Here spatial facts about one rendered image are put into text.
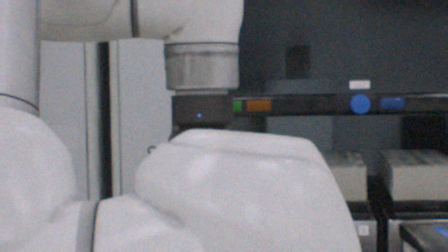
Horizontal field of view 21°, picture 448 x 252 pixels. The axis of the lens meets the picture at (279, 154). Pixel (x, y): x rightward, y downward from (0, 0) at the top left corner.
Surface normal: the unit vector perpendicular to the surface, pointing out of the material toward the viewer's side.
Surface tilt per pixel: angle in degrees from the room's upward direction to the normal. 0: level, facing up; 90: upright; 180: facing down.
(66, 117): 90
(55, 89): 90
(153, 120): 90
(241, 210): 69
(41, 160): 59
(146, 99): 90
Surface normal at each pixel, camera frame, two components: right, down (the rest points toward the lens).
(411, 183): -0.05, 0.05
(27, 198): 0.54, -0.48
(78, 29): 0.07, 0.81
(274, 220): 0.29, -0.25
